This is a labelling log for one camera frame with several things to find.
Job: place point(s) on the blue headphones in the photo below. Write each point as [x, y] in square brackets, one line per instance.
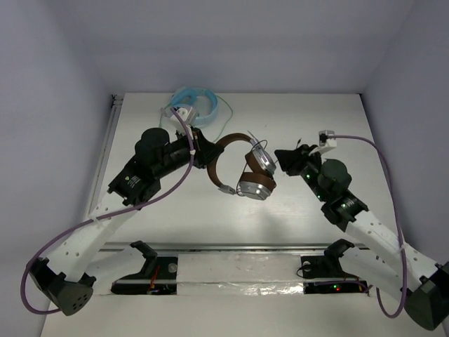
[203, 100]

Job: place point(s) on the aluminium table frame rail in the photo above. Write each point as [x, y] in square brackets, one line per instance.
[95, 190]

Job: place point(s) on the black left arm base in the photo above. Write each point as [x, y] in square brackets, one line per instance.
[157, 275]

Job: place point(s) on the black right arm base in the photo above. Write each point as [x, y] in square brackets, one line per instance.
[323, 274]

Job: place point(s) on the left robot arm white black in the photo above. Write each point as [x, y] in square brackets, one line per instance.
[156, 170]

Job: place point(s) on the brown silver headphones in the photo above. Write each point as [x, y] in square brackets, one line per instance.
[257, 178]

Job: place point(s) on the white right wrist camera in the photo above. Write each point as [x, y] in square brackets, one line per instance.
[327, 142]

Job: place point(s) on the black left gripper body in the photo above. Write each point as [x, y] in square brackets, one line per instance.
[200, 149]

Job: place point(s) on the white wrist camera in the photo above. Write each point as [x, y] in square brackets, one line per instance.
[327, 142]
[182, 117]

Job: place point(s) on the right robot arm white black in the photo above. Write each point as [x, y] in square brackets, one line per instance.
[391, 265]

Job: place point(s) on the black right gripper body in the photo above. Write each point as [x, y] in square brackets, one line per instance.
[311, 169]

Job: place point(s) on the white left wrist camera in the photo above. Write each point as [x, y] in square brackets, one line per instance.
[182, 117]

